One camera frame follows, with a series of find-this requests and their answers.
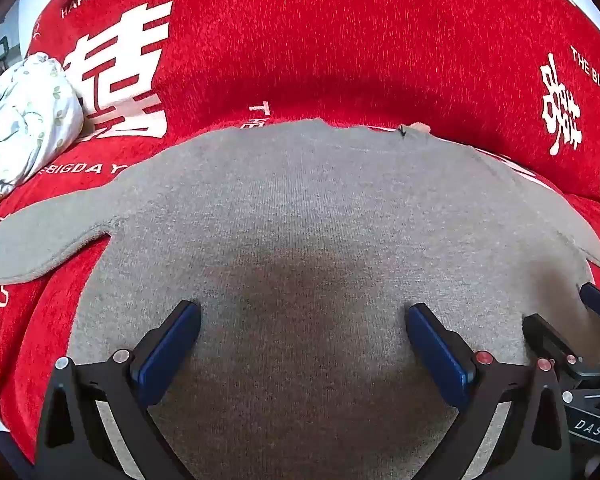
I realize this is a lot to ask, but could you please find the grey knit sweater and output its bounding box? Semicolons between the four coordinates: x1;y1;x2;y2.
0;117;600;480

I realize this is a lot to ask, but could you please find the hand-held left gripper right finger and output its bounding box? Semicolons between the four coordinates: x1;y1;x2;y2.
405;303;573;480

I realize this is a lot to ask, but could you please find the red printed blanket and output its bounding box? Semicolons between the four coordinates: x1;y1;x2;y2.
0;0;600;466

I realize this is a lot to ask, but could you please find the white floral cloth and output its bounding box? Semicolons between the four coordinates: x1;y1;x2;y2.
0;52;84;218

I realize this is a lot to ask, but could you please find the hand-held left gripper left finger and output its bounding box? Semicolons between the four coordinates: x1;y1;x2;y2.
35;301;201;480

